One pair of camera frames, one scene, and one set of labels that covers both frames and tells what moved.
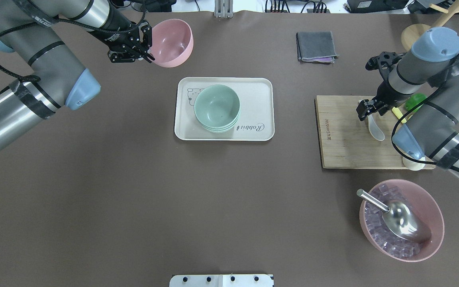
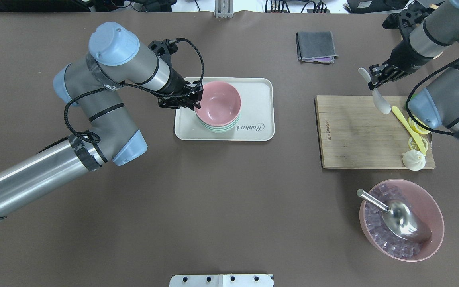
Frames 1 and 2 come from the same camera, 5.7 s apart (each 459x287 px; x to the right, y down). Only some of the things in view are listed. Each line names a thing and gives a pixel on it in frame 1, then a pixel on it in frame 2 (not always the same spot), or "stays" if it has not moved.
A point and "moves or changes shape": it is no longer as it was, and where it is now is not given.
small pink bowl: x=172 y=42 → x=220 y=105
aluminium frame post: x=224 y=8 stays
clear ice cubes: x=391 y=244 stays
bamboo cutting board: x=346 y=141 stays
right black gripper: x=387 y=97 → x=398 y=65
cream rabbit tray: x=256 y=121 stays
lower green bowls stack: x=221 y=130 stays
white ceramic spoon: x=374 y=130 moves or changes shape
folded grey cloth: x=316 y=46 stays
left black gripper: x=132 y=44 → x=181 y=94
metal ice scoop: x=402 y=218 stays
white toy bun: x=413 y=165 stays
